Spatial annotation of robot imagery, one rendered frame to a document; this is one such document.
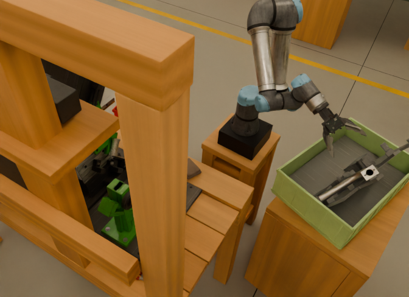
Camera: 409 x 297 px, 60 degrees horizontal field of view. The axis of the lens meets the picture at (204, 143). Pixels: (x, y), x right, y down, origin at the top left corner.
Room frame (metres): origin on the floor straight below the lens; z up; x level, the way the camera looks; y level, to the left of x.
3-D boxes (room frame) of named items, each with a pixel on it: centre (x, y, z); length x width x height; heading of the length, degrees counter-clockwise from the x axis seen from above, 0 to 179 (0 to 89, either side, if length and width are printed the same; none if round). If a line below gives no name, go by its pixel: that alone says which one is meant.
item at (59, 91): (0.72, 0.42, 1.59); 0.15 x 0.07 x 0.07; 63
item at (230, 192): (1.30, 0.45, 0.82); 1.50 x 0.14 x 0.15; 63
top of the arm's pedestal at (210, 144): (1.39, -0.20, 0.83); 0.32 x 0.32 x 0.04; 60
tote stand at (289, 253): (1.11, -0.73, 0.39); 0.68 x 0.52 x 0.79; 143
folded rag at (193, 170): (1.10, 0.06, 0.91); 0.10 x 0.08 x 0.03; 39
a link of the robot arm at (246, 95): (1.39, -0.21, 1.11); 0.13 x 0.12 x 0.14; 108
